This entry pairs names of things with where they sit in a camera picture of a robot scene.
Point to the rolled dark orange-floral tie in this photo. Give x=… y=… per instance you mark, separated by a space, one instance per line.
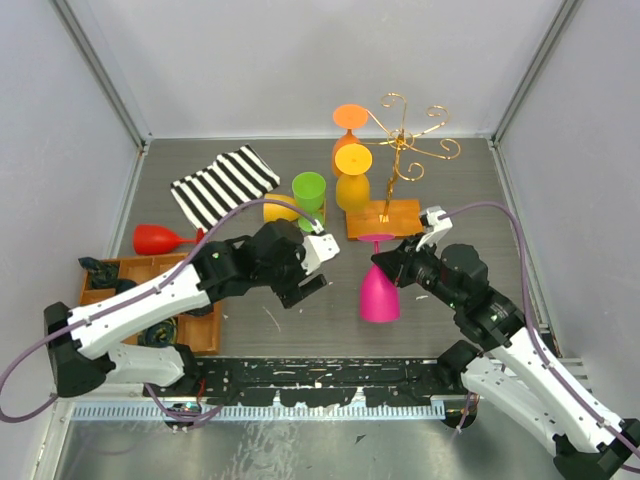
x=101 y=275

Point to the white slotted cable duct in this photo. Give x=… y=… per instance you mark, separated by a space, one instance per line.
x=148 y=411

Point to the wooden compartment tray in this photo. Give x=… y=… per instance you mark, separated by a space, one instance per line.
x=201 y=333

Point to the red plastic wine glass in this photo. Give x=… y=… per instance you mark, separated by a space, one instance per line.
x=150 y=240

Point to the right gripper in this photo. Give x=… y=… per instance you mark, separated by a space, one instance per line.
x=399 y=261

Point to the orange plastic wine glass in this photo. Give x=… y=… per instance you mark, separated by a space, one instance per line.
x=350 y=117

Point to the rolled blue-yellow tie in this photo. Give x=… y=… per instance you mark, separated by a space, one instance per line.
x=159 y=335

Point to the magenta plastic wine glass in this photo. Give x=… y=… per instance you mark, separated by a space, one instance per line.
x=379 y=300

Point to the green plastic wine glass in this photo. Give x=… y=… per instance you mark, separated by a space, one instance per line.
x=309 y=190

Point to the black white striped cloth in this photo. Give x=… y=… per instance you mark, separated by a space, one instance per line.
x=232 y=179

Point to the yellow plastic wine glass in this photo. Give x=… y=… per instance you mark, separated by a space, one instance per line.
x=273 y=212

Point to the yellow-orange plastic wine glass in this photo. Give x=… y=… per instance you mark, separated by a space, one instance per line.
x=353 y=161

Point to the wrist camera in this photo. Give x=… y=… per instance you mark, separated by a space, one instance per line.
x=436 y=223
x=318 y=250

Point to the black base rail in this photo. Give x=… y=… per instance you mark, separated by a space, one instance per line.
x=316 y=382

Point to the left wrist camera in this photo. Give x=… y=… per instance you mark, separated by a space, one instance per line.
x=318 y=250

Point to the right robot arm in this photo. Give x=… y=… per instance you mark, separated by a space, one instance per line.
x=502 y=361

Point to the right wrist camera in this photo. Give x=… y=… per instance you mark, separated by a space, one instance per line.
x=436 y=223

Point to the gold wire wine glass rack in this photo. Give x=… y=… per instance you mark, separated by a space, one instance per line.
x=399 y=218

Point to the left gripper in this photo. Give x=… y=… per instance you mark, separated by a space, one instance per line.
x=293 y=292

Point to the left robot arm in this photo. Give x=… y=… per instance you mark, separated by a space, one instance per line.
x=87 y=346

